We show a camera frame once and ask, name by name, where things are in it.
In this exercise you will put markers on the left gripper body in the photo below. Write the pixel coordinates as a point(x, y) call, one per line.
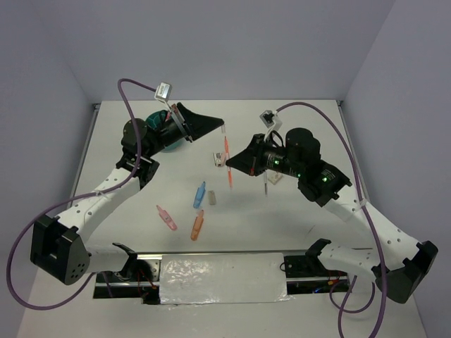
point(173, 130)

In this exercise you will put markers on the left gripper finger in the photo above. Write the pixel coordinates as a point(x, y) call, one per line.
point(201, 127)
point(189, 115)

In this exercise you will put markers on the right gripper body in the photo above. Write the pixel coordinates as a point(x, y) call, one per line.
point(271, 157)

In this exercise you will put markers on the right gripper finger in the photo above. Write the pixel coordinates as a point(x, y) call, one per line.
point(246, 167)
point(248, 154)

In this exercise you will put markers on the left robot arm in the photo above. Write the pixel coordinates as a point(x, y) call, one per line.
point(59, 244)

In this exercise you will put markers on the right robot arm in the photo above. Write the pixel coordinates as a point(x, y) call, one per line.
point(399, 262)

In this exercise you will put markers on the teal round organizer container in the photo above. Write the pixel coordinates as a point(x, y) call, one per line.
point(155, 121)

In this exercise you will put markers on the pink grey mini stapler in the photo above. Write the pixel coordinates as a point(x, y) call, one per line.
point(219, 159)

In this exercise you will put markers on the grey eraser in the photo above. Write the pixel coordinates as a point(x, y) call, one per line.
point(211, 197)

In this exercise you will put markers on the blue stubby highlighter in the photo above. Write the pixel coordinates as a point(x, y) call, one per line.
point(199, 196)

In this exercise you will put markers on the orange stubby highlighter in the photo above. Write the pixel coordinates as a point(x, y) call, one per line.
point(197, 226)

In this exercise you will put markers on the pink stubby highlighter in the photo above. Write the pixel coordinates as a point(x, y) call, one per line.
point(166, 218)

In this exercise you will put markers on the silver foil sheet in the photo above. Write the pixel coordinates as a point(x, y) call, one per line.
point(222, 278)

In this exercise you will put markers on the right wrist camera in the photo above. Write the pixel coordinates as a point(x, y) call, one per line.
point(271, 120)

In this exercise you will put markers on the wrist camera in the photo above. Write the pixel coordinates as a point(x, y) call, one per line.
point(271, 120)
point(163, 92)

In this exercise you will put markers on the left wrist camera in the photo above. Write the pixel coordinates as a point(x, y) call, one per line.
point(163, 92)

